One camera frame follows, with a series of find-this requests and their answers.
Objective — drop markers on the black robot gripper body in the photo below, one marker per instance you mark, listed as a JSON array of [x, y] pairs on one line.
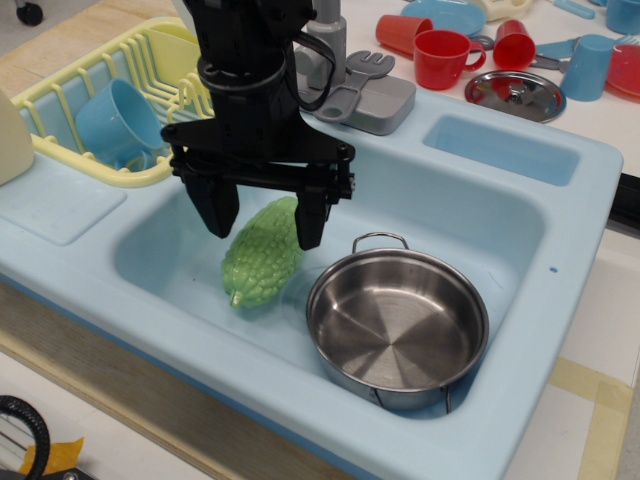
[[257, 136]]

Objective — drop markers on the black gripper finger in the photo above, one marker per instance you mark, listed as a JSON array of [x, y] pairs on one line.
[[217, 202], [310, 216]]

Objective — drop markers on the green bumpy squash toy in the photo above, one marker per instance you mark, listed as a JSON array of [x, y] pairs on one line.
[[263, 256]]

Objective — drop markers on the stainless steel pot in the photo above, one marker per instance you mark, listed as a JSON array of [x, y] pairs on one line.
[[396, 327]]

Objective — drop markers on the steel pot lid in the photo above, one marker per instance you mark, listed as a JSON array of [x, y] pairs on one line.
[[525, 95]]

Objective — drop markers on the grey toy faucet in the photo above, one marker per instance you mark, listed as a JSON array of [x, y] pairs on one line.
[[363, 93]]

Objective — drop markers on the blue cup in rack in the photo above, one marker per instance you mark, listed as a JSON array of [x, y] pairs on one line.
[[119, 127]]

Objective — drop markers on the yellow dish rack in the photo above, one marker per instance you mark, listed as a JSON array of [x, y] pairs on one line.
[[157, 57]]

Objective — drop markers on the red cup lying down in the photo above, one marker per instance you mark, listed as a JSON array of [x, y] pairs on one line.
[[398, 32]]

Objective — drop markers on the blue plate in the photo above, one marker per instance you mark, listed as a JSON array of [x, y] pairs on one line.
[[460, 16]]

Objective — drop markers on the cream plastic container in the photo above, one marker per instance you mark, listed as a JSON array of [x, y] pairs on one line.
[[17, 150]]

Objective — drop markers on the black caster wheel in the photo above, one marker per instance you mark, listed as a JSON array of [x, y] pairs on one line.
[[29, 13]]

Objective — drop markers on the red cup upside down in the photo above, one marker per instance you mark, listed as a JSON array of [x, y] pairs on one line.
[[514, 49]]

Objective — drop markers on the yellow tape piece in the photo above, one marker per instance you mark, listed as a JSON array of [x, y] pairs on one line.
[[62, 456]]

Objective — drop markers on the blue toy knife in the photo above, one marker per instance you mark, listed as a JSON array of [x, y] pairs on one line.
[[558, 50]]

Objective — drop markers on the blue cup upside down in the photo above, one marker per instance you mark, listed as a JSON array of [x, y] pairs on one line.
[[585, 76]]

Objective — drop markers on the red mug with handle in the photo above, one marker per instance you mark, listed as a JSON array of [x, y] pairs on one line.
[[441, 56]]

